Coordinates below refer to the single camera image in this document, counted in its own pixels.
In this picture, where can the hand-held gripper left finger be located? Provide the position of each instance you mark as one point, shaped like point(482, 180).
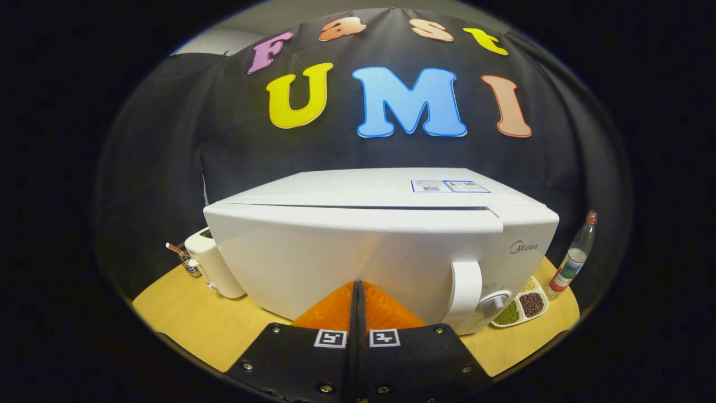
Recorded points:
point(296, 364)

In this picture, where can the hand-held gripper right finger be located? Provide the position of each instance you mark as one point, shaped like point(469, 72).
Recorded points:
point(419, 364)

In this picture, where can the white toaster oven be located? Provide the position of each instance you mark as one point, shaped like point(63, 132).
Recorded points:
point(335, 252)

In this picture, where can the cream bread toaster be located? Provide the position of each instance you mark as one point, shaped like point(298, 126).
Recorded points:
point(215, 268)

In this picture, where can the white divided dish of beans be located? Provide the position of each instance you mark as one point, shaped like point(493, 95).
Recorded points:
point(520, 308)

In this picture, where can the small stick utensil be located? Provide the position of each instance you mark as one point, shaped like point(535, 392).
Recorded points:
point(174, 248)

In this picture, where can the clear plastic bottle red cap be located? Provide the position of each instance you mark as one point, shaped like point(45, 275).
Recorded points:
point(570, 266)

